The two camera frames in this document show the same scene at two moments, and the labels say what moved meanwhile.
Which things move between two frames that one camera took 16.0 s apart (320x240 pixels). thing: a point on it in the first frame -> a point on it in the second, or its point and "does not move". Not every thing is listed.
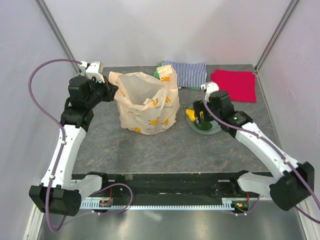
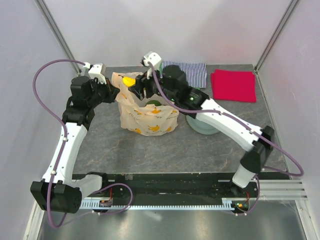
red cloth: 240,85 does not move
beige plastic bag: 147,105 does not move
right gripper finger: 198,106 -> 140,91
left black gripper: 109,88 does not move
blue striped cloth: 192,75 does not move
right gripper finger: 207,116 -> 142,78
